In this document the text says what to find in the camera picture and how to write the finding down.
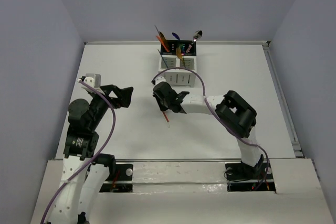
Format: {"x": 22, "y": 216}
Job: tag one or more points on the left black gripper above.
{"x": 112, "y": 97}

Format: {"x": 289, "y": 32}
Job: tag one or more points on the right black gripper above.
{"x": 163, "y": 107}

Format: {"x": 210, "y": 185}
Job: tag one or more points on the orange straight straw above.
{"x": 165, "y": 116}

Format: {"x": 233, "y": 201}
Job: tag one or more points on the gold fork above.
{"x": 179, "y": 54}

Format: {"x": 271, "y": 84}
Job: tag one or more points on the orange pointed straw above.
{"x": 162, "y": 43}

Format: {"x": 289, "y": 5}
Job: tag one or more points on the gold black handled knife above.
{"x": 164, "y": 39}

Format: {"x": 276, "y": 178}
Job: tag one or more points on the purple iridescent spoon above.
{"x": 176, "y": 36}

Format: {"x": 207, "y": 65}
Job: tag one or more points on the silver spoon pink handle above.
{"x": 198, "y": 34}

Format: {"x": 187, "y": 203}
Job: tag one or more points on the iridescent blue fork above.
{"x": 183, "y": 51}

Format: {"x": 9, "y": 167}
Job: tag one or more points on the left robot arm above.
{"x": 84, "y": 169}

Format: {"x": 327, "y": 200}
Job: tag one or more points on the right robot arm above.
{"x": 230, "y": 110}

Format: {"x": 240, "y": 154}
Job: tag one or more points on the white utensil caddy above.
{"x": 178, "y": 75}

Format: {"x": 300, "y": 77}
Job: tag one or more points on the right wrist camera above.
{"x": 159, "y": 79}

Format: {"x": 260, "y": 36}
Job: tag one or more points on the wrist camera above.
{"x": 159, "y": 79}
{"x": 92, "y": 79}

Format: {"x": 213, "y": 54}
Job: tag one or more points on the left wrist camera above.
{"x": 92, "y": 79}

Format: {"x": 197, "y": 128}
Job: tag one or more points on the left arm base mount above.
{"x": 120, "y": 181}

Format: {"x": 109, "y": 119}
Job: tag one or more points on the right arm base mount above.
{"x": 240, "y": 179}

